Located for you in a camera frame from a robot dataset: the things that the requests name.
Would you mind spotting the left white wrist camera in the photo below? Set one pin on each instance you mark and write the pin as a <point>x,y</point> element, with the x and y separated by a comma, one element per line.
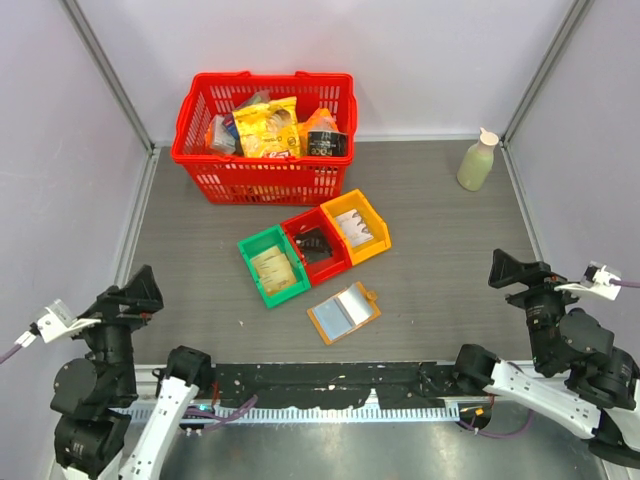
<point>56,322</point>

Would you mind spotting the red plastic bin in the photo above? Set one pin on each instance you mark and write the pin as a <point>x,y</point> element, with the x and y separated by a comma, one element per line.
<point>322,271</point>

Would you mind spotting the black face cream jar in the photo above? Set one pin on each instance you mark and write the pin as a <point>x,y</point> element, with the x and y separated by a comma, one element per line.
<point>324,143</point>

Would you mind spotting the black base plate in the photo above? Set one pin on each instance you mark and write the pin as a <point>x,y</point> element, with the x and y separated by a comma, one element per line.
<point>336,386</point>

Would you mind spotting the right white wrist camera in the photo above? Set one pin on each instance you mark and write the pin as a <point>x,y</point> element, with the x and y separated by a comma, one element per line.
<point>599,280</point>

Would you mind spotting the yellow leather card holder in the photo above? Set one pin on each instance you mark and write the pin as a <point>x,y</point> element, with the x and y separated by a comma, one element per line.
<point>330,321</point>

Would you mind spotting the white slotted cable duct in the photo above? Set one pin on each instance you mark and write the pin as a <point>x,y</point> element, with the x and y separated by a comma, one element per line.
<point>369,413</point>

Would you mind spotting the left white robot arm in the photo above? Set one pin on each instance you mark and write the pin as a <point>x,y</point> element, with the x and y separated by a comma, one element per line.
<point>92,393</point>

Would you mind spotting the gold card in green bin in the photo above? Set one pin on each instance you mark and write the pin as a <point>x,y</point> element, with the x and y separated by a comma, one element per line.
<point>274,270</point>

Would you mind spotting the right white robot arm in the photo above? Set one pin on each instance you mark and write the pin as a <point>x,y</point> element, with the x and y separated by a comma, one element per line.
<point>583,381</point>

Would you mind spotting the green plastic bin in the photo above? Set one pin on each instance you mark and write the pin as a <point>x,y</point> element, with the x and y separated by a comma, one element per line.
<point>260,242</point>

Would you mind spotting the yellow snack bag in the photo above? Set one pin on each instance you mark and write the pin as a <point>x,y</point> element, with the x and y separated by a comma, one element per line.
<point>269,130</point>

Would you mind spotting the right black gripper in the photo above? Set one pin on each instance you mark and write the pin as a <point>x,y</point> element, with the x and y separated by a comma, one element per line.
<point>505,268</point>

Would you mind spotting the yellow plastic bin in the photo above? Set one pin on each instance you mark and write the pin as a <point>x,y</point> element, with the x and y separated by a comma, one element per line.
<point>355,199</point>

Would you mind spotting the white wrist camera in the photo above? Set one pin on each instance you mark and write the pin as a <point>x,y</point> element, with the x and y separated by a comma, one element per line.
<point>599,280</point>
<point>56,322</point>

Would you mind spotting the red plastic shopping basket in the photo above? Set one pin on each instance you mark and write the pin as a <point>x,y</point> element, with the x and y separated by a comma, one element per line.
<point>234,179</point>

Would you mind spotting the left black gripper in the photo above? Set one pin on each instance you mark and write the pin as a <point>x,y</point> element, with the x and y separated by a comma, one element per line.
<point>142,293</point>

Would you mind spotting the green lotion bottle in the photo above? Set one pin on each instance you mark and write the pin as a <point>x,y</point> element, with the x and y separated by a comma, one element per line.
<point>478,161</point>

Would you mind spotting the orange snack packet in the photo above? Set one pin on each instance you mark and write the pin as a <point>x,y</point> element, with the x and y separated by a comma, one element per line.
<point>320,120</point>

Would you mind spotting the grey boxed item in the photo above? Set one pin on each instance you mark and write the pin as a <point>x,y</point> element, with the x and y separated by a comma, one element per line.
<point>218,138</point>

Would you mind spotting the black card in red bin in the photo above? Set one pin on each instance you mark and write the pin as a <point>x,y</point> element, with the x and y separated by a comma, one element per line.
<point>313,245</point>

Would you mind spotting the white card in yellow bin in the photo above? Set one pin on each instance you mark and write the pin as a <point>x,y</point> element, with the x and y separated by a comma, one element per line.
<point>354,227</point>

